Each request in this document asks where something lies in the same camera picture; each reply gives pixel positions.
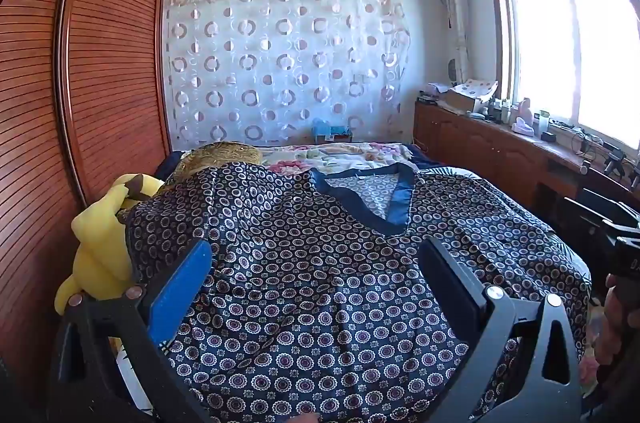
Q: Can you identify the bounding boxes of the wooden louvered wardrobe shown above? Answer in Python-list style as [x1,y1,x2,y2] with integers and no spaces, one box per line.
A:
[0,0,173,404]

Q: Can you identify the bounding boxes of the sheer circle patterned curtain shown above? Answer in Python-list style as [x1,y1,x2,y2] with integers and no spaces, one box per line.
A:
[164,0,412,149]

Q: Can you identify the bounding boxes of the wooden framed window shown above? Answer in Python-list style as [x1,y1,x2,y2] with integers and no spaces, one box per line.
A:
[485,0,640,154]

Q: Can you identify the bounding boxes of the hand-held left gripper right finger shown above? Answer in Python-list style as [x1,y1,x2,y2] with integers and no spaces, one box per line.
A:
[417,237,583,423]

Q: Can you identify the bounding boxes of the open cardboard box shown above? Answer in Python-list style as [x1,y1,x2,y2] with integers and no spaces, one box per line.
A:
[452,78,501,99]

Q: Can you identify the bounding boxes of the navy circle patterned shirt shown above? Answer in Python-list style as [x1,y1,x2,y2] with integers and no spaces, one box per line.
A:
[122,160,593,423]

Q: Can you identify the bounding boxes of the yellow plush toy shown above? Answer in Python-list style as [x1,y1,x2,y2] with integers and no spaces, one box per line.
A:
[54,173,166,316]

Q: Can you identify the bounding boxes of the person's right hand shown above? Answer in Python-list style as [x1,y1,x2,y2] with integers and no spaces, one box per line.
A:
[597,275,640,385]

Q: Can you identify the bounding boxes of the gold patterned folded cloth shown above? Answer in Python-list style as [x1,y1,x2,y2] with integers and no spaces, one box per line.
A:
[172,142,263,184]

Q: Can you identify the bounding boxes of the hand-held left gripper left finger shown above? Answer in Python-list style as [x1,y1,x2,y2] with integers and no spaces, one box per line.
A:
[52,239,216,423]

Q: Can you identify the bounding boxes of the small teal box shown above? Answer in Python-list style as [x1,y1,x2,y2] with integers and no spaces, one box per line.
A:
[311,119,353,145]

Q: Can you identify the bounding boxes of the floral blanket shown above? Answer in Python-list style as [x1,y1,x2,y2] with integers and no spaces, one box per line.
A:
[257,142,418,176]

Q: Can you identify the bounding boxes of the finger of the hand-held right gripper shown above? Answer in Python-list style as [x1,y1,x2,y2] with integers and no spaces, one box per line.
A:
[564,197,640,228]

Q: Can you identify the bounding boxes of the green leaf printed sheet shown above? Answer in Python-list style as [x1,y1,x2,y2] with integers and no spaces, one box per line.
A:
[417,166,483,180]

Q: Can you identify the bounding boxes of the white window curtain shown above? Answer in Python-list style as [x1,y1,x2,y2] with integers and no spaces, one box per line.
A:
[436,0,471,86]

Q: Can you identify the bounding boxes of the long wooden cabinet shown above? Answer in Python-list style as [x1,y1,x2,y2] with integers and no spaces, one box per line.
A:
[413,100,640,229]

